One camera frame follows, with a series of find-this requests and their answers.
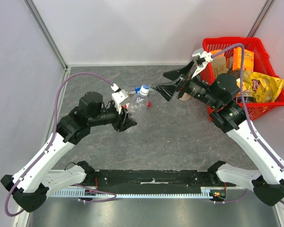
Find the yellow Lays chip bag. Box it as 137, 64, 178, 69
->
243, 70, 284, 103

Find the red label water bottle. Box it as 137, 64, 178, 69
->
122, 102, 151, 109

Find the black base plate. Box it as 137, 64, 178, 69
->
82, 170, 224, 194

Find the orange Sugar Daddy box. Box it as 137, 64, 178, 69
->
232, 47, 254, 72

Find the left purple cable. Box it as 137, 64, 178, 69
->
4, 72, 115, 217

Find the red plastic basket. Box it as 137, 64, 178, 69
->
201, 37, 284, 121

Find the brown cardboard box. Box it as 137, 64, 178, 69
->
211, 55, 227, 79

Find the blue white Pocari cap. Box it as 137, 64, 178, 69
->
139, 85, 150, 96

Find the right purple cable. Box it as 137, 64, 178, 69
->
212, 43, 284, 211

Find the aluminium frame rail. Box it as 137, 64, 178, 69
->
24, 0, 68, 70

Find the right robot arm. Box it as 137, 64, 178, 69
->
151, 58, 284, 206

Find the beige nozzle bottle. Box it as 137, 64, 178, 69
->
179, 74, 202, 102

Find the clear Pocari Sweat bottle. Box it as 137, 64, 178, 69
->
127, 90, 149, 134

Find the orange snack box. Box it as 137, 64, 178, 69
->
235, 79, 247, 103

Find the dark jar in basket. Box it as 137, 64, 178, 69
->
241, 90, 256, 104

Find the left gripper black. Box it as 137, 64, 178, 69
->
89, 103, 137, 132

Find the Pepsi bottle blue label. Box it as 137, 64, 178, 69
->
127, 86, 155, 97

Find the slotted cable duct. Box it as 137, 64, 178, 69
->
49, 186, 225, 198

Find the purple cable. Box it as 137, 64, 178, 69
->
212, 43, 284, 211
4, 72, 115, 217

